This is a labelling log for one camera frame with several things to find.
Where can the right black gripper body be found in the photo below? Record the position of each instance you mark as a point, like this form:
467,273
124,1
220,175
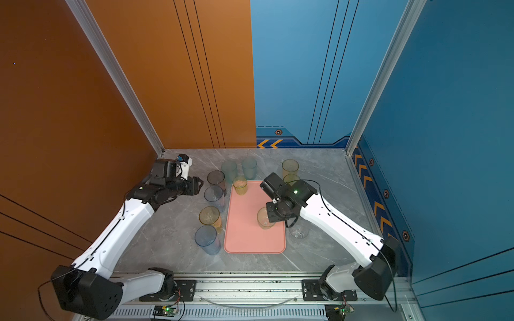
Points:
276,212

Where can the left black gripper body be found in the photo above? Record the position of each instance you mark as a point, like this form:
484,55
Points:
181,186

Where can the yellow-green short glass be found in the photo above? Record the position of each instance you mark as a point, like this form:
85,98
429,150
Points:
263,219

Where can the clear short glass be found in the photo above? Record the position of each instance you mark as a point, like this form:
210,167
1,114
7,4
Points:
300,230

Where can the small green glass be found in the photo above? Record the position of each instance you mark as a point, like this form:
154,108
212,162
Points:
240,184

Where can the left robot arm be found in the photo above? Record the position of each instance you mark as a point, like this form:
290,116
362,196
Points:
88,286

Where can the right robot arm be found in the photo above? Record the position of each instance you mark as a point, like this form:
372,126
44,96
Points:
377,259

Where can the pink plastic tray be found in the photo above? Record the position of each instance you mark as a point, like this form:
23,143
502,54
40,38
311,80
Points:
243,233

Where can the tall green glass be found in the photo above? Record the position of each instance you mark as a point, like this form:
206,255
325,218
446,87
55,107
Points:
291,179

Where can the tall yellow glass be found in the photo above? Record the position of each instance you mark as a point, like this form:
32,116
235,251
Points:
289,167

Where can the teal textured glass right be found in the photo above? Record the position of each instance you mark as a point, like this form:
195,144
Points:
249,166

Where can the smoky grey glass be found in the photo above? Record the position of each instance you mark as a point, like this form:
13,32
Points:
217,178

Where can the blue short glass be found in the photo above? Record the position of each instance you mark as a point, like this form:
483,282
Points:
215,196

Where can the amber orange glass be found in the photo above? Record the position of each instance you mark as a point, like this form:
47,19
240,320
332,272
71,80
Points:
210,216

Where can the tall blue glass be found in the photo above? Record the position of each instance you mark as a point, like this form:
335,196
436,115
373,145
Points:
206,237

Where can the right green circuit board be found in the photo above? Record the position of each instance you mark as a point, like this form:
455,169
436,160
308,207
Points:
338,312

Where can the green circuit board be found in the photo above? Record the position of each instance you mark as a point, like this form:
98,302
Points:
338,312
165,311

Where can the left green circuit board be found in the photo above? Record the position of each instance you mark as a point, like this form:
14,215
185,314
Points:
165,311

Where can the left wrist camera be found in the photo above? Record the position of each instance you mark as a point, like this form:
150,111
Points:
183,163

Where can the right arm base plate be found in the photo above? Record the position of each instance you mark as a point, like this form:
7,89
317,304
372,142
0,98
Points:
312,291

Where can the aluminium front rail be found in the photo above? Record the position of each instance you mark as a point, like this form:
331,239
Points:
271,296

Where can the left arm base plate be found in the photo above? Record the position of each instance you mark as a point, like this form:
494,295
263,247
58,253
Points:
177,290

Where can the left aluminium corner post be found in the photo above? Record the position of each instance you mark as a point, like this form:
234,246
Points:
95,36

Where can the aluminium corner post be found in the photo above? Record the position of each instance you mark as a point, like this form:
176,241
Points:
400,38
95,36

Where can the right aluminium corner post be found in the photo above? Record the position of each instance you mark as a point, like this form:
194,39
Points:
400,38

